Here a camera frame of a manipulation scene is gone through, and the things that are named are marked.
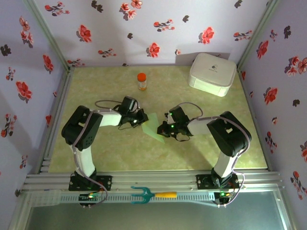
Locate white zipped storage case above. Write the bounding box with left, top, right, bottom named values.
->
left=188, top=52, right=237, bottom=97

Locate aluminium corner post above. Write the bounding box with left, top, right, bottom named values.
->
left=236, top=0, right=282, bottom=71
left=24, top=0, right=75, bottom=72

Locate thin black gripper wire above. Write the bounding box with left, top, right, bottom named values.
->
left=118, top=121, right=137, bottom=131
left=174, top=133, right=194, bottom=143

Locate teal fork with yellow handle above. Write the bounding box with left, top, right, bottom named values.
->
left=130, top=185, right=178, bottom=205

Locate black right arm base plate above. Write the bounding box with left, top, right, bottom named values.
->
left=196, top=174, right=240, bottom=190

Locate aluminium frame rail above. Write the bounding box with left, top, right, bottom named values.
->
left=23, top=170, right=285, bottom=192

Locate light green paper sheet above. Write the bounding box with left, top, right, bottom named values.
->
left=141, top=113, right=167, bottom=144

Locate orange capped bottle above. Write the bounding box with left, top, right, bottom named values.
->
left=137, top=72, right=147, bottom=91

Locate aluminium side rail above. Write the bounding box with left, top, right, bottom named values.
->
left=35, top=68, right=74, bottom=173
left=237, top=68, right=273, bottom=172

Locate thin black left gripper wire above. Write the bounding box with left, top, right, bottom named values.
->
left=118, top=121, right=137, bottom=131

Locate thin black right gripper wire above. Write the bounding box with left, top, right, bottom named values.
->
left=174, top=133, right=194, bottom=143

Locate lilac right arm cable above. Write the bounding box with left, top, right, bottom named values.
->
left=177, top=102, right=252, bottom=208

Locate grey slotted cable duct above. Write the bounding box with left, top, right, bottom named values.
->
left=30, top=190, right=216, bottom=207

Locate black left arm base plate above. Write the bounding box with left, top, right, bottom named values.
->
left=69, top=174, right=113, bottom=192

